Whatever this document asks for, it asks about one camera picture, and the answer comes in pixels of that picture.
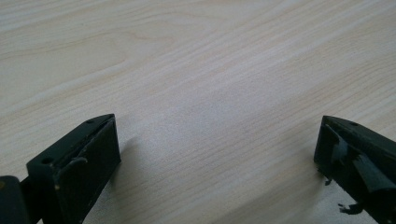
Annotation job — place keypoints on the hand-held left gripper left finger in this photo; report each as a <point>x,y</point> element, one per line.
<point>81,168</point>

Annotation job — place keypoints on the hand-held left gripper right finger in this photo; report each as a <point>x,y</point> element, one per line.
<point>358,155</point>

